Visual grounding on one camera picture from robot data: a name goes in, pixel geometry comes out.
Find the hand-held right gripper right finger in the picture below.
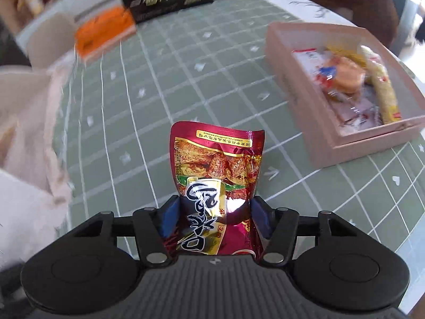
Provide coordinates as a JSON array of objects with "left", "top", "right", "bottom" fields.
[{"left": 250, "top": 197, "right": 360, "bottom": 264}]

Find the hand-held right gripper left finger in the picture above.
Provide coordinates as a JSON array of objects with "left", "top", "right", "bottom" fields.
[{"left": 71, "top": 195, "right": 180, "bottom": 264}]

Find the red snack bag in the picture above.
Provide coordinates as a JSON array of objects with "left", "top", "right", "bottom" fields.
[{"left": 169, "top": 121, "right": 266, "bottom": 260}]

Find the pink box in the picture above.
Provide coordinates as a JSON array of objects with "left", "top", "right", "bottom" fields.
[{"left": 265, "top": 22, "right": 425, "bottom": 169}]

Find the clear packet with red edge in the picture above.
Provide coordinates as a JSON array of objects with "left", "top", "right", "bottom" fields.
[{"left": 332, "top": 93, "right": 386, "bottom": 132}]

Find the clear packet of small snacks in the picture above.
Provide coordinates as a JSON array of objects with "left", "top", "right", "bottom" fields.
[{"left": 291, "top": 48, "right": 329, "bottom": 83}]

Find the round bun packet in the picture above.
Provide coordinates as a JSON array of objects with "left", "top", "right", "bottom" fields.
[{"left": 315, "top": 56, "right": 367, "bottom": 102}]

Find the long bread packet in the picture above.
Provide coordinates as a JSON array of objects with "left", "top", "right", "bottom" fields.
[{"left": 360, "top": 45, "right": 402, "bottom": 125}]

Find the yellow snack packet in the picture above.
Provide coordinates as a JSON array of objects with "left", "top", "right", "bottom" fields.
[{"left": 324, "top": 43, "right": 364, "bottom": 65}]

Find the white box with snacks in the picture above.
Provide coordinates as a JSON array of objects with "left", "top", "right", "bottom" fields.
[{"left": 0, "top": 0, "right": 120, "bottom": 58}]

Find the green checked tablecloth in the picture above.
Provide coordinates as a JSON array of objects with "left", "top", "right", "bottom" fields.
[{"left": 50, "top": 0, "right": 425, "bottom": 306}]

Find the orange box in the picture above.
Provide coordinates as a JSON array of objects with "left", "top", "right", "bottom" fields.
[{"left": 75, "top": 7, "right": 137, "bottom": 63}]

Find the brown cushion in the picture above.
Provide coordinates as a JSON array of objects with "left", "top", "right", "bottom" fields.
[{"left": 303, "top": 0, "right": 401, "bottom": 49}]

